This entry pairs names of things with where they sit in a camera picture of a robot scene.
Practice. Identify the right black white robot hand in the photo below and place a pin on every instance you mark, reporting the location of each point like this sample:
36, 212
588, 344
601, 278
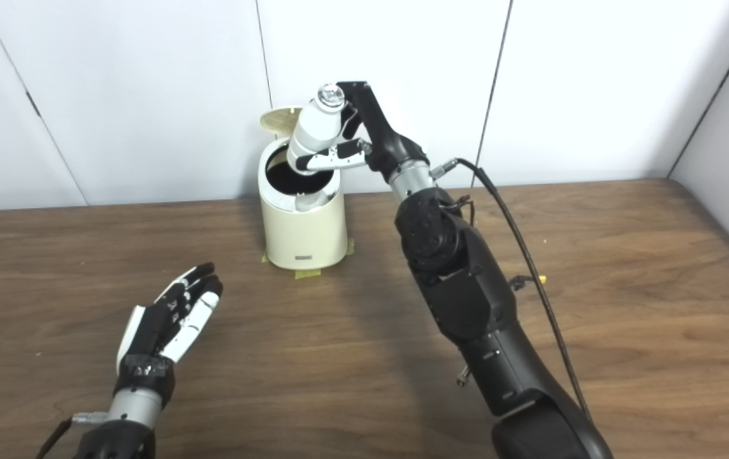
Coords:
390, 143

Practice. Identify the cream-colored round bin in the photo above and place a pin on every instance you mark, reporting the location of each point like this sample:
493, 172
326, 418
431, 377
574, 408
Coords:
303, 236

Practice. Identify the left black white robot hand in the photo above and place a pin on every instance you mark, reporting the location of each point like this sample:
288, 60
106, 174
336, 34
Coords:
150, 331

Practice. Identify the small white plastic bottle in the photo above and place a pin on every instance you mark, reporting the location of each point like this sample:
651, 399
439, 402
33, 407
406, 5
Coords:
316, 127

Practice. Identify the cream round bin lid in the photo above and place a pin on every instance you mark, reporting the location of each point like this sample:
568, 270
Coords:
278, 120

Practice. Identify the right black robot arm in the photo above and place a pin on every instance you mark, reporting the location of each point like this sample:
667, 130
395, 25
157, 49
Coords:
466, 287

